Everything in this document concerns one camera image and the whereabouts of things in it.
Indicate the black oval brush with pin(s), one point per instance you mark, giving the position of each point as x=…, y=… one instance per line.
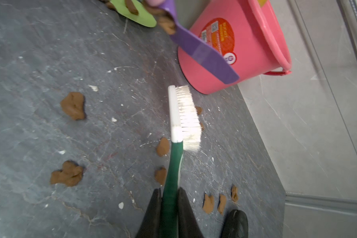
x=236, y=225

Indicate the white cleaning brush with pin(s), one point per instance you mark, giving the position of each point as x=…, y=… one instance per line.
x=185, y=136

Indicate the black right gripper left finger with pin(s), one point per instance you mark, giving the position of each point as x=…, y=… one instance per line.
x=150, y=224

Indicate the soil lumps near black brush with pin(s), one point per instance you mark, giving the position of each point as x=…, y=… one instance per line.
x=209, y=201

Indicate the loose brown soil lump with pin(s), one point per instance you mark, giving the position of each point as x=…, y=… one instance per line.
x=70, y=174

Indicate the soil lump on purple trowel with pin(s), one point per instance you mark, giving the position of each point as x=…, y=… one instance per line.
x=167, y=24

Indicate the brown soil lump on trowel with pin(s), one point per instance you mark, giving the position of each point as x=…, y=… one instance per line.
x=131, y=7

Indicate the pink plastic bucket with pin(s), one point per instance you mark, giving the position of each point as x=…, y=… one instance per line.
x=248, y=36

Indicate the purple trowel pink handle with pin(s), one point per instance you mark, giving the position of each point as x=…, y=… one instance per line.
x=197, y=49

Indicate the green trowel near tissue box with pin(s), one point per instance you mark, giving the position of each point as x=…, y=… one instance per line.
x=144, y=18

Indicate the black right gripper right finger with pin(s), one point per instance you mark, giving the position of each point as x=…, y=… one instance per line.
x=187, y=223

